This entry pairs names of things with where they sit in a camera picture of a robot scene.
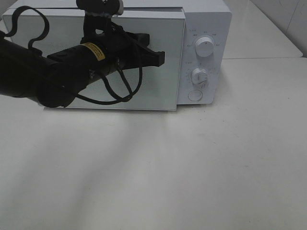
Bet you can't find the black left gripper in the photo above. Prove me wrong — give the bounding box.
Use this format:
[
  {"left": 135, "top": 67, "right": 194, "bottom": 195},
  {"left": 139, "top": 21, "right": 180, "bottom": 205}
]
[{"left": 47, "top": 14, "right": 165, "bottom": 70}]

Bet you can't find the white microwave door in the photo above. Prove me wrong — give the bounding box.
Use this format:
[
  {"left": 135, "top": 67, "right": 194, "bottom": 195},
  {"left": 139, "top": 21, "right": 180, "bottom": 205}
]
[{"left": 12, "top": 8, "right": 185, "bottom": 110}]

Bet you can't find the round microwave door button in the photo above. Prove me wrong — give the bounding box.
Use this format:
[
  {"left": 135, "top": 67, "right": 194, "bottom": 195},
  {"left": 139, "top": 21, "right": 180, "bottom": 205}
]
[{"left": 188, "top": 90, "right": 203, "bottom": 102}]

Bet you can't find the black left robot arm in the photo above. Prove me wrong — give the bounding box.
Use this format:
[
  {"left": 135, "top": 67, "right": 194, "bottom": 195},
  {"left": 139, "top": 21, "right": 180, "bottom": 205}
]
[{"left": 0, "top": 8, "right": 165, "bottom": 108}]

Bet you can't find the white microwave oven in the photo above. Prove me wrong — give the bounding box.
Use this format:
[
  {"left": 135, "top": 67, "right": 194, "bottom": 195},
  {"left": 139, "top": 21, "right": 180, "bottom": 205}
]
[{"left": 2, "top": 0, "right": 232, "bottom": 106}]

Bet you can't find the white lower microwave knob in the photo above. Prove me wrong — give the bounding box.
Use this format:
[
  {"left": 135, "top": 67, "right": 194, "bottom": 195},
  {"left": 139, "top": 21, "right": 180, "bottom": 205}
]
[{"left": 191, "top": 68, "right": 209, "bottom": 85}]

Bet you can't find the white microwave knob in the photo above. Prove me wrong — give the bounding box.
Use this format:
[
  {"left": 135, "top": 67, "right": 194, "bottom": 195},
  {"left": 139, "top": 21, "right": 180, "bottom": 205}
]
[
  {"left": 195, "top": 35, "right": 215, "bottom": 58},
  {"left": 191, "top": 68, "right": 209, "bottom": 85}
]

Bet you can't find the white upper microwave knob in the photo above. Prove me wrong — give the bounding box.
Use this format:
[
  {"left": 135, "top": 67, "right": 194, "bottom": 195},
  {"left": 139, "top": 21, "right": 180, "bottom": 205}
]
[{"left": 195, "top": 35, "right": 215, "bottom": 58}]

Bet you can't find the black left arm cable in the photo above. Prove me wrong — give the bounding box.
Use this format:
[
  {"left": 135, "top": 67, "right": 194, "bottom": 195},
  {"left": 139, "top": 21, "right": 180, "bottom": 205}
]
[{"left": 3, "top": 7, "right": 144, "bottom": 106}]

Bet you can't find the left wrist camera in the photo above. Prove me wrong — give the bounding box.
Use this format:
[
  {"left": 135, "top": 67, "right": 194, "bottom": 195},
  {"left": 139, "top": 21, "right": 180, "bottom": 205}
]
[{"left": 76, "top": 0, "right": 124, "bottom": 17}]

